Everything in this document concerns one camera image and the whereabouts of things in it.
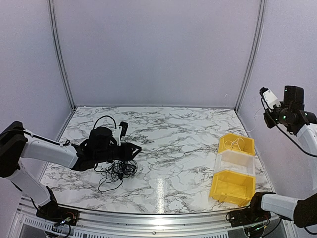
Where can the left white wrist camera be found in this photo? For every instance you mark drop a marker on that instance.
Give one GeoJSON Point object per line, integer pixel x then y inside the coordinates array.
{"type": "Point", "coordinates": [119, 132]}

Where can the clear plastic storage bin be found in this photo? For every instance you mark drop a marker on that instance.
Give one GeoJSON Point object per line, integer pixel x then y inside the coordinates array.
{"type": "Point", "coordinates": [235, 161]}

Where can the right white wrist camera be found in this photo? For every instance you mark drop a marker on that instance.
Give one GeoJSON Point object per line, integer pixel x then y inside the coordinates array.
{"type": "Point", "coordinates": [269, 98]}

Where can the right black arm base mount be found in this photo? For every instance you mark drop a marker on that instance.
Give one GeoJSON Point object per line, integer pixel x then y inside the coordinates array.
{"type": "Point", "coordinates": [245, 216]}

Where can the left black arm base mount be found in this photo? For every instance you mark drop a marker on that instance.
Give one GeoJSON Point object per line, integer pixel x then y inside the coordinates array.
{"type": "Point", "coordinates": [60, 214]}

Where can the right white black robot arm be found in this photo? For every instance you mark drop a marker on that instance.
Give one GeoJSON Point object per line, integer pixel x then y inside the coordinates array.
{"type": "Point", "coordinates": [302, 124]}

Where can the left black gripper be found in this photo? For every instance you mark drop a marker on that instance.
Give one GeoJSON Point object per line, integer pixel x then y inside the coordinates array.
{"type": "Point", "coordinates": [127, 154]}

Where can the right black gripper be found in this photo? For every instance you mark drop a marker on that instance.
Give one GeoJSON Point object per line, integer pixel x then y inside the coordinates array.
{"type": "Point", "coordinates": [270, 123]}

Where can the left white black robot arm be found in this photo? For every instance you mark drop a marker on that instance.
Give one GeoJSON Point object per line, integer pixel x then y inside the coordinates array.
{"type": "Point", "coordinates": [102, 145]}

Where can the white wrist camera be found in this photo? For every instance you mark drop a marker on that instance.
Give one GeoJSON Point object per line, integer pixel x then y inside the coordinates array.
{"type": "Point", "coordinates": [269, 98]}
{"type": "Point", "coordinates": [119, 132]}

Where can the near yellow storage bin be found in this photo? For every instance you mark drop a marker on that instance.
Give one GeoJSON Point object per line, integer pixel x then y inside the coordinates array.
{"type": "Point", "coordinates": [232, 187]}

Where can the far yellow storage bin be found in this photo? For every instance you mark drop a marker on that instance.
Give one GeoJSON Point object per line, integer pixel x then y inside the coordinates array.
{"type": "Point", "coordinates": [237, 143]}

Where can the aluminium front frame rail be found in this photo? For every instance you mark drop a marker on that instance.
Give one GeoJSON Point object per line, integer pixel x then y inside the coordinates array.
{"type": "Point", "coordinates": [102, 224]}

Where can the yellow storage bin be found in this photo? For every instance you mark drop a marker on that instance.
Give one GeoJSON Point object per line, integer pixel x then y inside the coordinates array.
{"type": "Point", "coordinates": [237, 143]}
{"type": "Point", "coordinates": [232, 187]}

